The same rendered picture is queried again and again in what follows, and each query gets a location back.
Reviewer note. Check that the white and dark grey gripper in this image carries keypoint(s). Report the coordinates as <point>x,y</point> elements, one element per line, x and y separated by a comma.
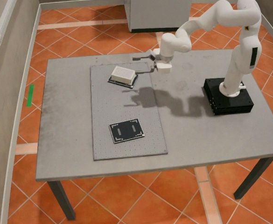
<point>163,67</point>

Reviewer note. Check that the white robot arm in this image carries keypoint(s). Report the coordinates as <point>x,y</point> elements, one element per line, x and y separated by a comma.
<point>244,57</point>

